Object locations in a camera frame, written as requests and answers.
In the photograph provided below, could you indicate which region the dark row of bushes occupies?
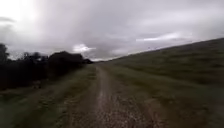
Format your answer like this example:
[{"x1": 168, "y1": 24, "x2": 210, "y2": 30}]
[{"x1": 0, "y1": 43, "x2": 94, "y2": 91}]

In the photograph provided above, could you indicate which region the gravel dirt track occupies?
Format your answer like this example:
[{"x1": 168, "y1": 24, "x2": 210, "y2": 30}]
[{"x1": 59, "y1": 63, "x2": 161, "y2": 128}]

